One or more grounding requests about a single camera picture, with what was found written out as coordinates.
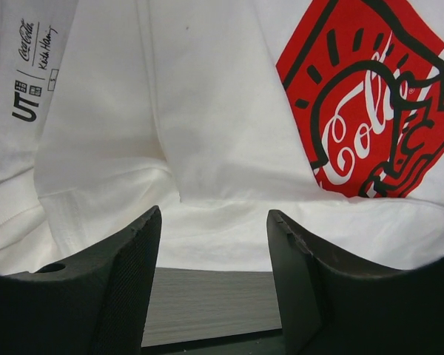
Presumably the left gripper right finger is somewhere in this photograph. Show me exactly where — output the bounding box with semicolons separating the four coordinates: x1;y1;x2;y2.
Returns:
266;210;444;354

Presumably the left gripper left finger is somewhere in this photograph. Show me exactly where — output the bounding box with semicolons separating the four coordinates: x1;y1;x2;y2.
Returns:
0;206;162;354

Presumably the white Coca-Cola t-shirt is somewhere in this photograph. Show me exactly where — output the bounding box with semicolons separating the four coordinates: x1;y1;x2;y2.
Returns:
0;1;444;274

